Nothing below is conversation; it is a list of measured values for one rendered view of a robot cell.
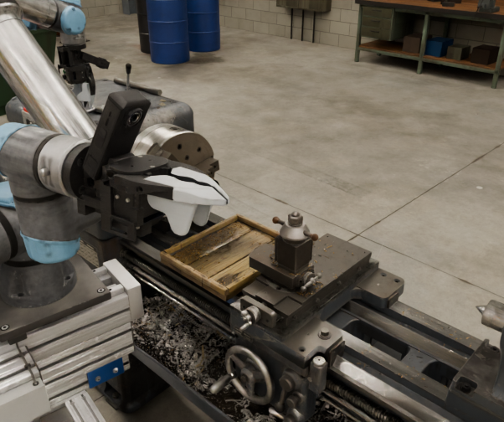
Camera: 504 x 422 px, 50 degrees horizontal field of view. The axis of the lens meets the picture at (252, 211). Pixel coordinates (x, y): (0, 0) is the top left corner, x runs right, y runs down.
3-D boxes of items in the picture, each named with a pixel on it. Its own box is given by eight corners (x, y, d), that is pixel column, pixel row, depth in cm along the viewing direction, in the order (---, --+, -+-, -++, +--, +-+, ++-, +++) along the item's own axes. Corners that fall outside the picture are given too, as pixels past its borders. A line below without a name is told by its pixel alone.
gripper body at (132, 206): (179, 223, 66) (109, 200, 72) (181, 156, 63) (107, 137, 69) (136, 244, 60) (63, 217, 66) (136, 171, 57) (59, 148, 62)
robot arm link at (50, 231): (110, 239, 82) (100, 173, 77) (51, 275, 74) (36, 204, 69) (74, 225, 86) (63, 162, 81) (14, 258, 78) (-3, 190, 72)
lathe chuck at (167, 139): (126, 223, 180) (126, 131, 168) (196, 203, 202) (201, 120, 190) (142, 232, 174) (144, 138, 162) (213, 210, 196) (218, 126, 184)
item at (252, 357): (219, 390, 156) (217, 328, 145) (243, 372, 162) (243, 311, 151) (290, 444, 140) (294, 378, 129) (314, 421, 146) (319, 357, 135)
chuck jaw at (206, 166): (182, 165, 182) (207, 151, 189) (183, 177, 184) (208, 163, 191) (203, 174, 175) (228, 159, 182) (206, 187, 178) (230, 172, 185)
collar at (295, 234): (273, 234, 139) (273, 223, 138) (292, 223, 144) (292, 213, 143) (296, 244, 135) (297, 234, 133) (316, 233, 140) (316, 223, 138)
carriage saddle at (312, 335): (227, 321, 148) (227, 304, 145) (326, 254, 177) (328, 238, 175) (314, 376, 130) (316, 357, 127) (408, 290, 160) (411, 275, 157)
